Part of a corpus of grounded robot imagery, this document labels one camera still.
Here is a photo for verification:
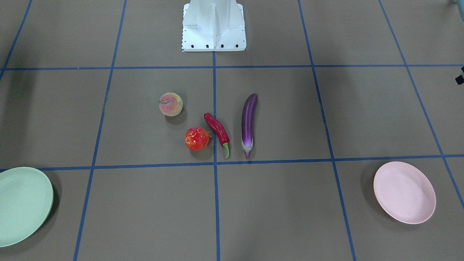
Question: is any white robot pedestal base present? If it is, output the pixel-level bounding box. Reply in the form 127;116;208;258
181;0;247;52

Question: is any red chili pepper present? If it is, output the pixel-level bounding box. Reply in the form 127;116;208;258
204;113;230;159

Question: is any purple eggplant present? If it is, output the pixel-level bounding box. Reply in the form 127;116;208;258
241;94;257;160

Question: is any peach fruit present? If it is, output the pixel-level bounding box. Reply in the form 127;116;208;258
158;92;183;117

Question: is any green plate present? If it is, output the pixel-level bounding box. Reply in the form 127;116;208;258
0;167;54;247

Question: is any pink plate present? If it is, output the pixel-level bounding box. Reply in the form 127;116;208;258
373;161;436;225

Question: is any red pomegranate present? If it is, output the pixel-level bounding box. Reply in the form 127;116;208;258
184;127;212;151

